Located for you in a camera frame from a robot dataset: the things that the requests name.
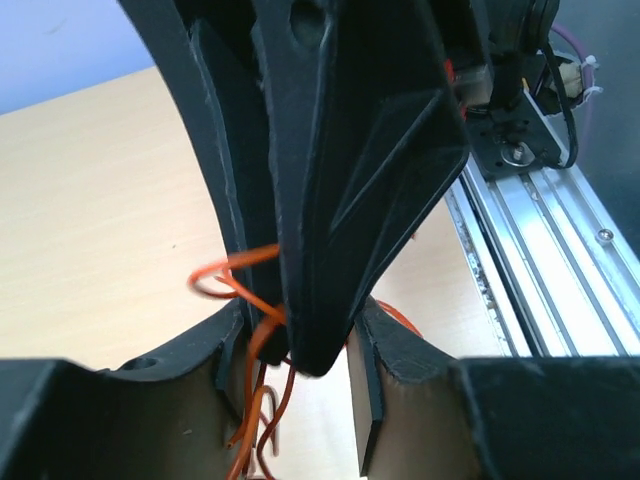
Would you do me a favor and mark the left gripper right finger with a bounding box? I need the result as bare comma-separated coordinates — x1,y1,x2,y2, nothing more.
347,300,639,479

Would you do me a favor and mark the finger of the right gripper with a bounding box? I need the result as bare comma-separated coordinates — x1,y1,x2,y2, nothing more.
252,1,468,377
117,0,296,371

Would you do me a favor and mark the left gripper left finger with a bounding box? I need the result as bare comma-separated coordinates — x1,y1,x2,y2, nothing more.
1,300,247,479

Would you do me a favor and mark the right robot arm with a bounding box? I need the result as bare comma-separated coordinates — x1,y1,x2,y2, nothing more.
122,1,559,377

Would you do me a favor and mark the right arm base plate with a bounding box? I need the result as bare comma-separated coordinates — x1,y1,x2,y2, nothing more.
466,90,569,181

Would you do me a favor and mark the aluminium rail frame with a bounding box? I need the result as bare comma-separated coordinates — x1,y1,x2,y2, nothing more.
446,152,639,356

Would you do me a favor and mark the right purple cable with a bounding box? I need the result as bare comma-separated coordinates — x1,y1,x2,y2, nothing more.
549,19,604,136

